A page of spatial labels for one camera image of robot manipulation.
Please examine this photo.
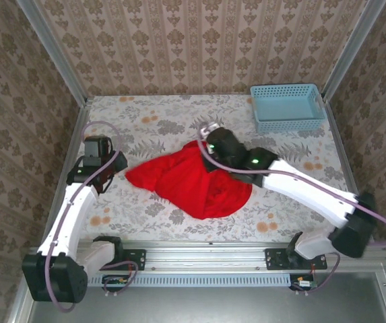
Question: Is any red t-shirt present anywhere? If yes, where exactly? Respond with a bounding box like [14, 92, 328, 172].
[125, 140, 253, 220]

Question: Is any light blue plastic basket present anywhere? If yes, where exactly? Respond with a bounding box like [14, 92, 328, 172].
[249, 83, 327, 134]

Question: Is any floral patterned table cover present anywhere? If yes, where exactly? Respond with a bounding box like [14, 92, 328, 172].
[65, 94, 364, 244]

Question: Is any small electronics board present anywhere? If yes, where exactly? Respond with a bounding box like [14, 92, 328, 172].
[289, 274, 319, 292]
[102, 274, 133, 293]

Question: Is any grey sheet metal panel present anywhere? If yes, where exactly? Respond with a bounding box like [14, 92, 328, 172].
[9, 271, 386, 323]

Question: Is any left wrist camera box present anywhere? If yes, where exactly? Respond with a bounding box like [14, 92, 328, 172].
[83, 135, 112, 159]

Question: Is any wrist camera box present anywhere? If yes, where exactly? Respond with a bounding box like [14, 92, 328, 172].
[200, 122, 220, 136]
[83, 135, 112, 159]

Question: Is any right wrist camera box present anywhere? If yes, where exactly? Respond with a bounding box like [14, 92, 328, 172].
[200, 122, 220, 136]

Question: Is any aluminium table side rail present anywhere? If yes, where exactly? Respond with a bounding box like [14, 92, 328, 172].
[46, 99, 93, 236]
[323, 100, 376, 246]

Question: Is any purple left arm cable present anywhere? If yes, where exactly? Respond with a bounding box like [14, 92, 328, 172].
[44, 120, 139, 313]

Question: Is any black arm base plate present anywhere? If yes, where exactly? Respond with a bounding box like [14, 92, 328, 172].
[265, 248, 328, 271]
[101, 248, 147, 272]

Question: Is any aluminium frame post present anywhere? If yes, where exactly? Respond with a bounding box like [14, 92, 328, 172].
[14, 0, 90, 106]
[321, 0, 386, 102]

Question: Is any slotted grey cable duct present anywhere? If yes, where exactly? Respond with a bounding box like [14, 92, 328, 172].
[87, 273, 293, 287]

